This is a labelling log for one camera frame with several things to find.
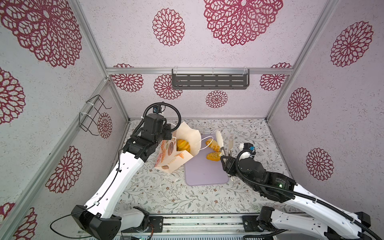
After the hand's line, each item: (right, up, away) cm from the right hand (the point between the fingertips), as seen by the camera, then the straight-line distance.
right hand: (223, 157), depth 67 cm
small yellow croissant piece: (-19, +4, +18) cm, 27 cm away
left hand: (-27, +13, +6) cm, 31 cm away
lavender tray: (-8, -13, +26) cm, 30 cm away
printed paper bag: (-26, -3, +14) cm, 30 cm away
